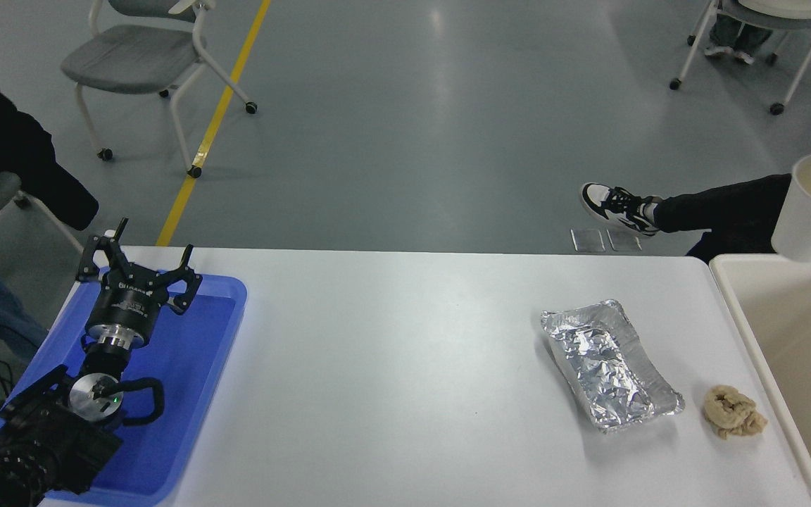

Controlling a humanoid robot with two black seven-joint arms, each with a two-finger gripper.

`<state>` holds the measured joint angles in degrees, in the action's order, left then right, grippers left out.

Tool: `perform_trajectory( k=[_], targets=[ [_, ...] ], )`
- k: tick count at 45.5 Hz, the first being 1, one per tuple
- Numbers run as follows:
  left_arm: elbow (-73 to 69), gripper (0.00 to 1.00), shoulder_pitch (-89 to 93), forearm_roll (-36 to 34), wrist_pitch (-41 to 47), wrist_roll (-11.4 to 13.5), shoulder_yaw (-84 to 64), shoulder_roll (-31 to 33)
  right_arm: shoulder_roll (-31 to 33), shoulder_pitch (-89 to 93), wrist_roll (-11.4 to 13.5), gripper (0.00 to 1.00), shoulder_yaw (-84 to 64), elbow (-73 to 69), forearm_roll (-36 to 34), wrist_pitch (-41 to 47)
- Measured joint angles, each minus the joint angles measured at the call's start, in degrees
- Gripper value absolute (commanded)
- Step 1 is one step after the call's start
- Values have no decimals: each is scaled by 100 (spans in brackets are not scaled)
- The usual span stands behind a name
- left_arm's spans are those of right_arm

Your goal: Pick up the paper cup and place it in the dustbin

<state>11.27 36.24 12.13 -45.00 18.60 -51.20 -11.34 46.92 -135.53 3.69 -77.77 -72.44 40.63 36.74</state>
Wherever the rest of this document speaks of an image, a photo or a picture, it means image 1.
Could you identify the blue plastic tray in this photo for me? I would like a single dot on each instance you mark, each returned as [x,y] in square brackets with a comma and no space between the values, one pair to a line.
[187,366]

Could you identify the crumpled tan paper ball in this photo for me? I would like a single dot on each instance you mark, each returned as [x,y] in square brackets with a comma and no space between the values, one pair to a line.
[733,414]

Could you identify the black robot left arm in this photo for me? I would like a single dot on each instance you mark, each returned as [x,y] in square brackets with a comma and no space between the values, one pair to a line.
[53,436]

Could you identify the large pale bin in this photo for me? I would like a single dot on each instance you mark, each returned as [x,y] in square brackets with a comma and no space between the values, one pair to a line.
[807,352]

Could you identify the grey chair with white frame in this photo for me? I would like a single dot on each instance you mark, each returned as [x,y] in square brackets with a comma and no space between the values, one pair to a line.
[131,60]
[771,14]

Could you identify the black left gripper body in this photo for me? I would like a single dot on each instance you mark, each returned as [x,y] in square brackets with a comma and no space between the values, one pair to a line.
[126,303]

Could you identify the crumpled foil tray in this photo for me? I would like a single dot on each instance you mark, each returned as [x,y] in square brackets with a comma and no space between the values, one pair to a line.
[606,373]

